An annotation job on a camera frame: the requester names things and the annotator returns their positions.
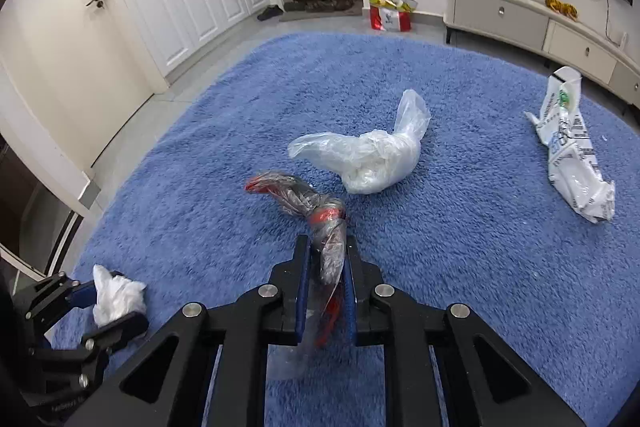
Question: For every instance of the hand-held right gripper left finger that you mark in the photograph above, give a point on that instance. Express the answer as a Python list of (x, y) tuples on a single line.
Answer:
[(301, 297)]

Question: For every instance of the brown shoe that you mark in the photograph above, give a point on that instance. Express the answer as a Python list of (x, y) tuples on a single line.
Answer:
[(320, 4), (294, 6), (343, 1)]

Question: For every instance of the gold tiger figurine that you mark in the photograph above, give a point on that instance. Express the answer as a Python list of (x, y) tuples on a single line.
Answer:
[(562, 7)]

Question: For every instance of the white lower shoe cabinet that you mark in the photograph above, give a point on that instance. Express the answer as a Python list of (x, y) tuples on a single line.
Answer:
[(185, 7)]

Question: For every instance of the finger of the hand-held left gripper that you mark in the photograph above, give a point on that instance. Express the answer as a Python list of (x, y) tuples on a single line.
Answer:
[(125, 326), (80, 297)]

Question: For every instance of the clear plastic bag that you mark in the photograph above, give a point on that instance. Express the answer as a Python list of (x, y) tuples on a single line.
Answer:
[(370, 162)]

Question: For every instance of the red gift bag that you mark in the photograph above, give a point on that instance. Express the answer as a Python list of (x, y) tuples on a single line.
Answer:
[(387, 14)]

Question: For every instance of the white printed plastic bag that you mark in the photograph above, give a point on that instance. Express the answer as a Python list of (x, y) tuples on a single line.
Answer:
[(575, 157)]

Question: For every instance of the grey white television cabinet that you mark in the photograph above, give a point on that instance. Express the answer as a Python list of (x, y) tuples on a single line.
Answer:
[(500, 14)]

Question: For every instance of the dark shoe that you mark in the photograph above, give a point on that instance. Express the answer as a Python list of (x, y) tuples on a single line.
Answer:
[(270, 13)]

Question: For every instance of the white room door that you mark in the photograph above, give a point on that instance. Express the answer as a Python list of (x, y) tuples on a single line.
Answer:
[(60, 57)]

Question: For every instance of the red clear plastic wrapper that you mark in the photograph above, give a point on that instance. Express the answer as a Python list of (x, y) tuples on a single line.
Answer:
[(330, 247)]

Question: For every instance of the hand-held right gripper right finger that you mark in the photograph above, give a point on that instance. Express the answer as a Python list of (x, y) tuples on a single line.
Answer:
[(350, 297)]

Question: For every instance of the blue shaggy rug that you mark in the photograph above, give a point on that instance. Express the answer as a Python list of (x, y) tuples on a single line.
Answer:
[(450, 257)]

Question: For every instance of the white tissue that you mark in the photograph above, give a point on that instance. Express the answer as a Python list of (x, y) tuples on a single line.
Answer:
[(117, 299)]

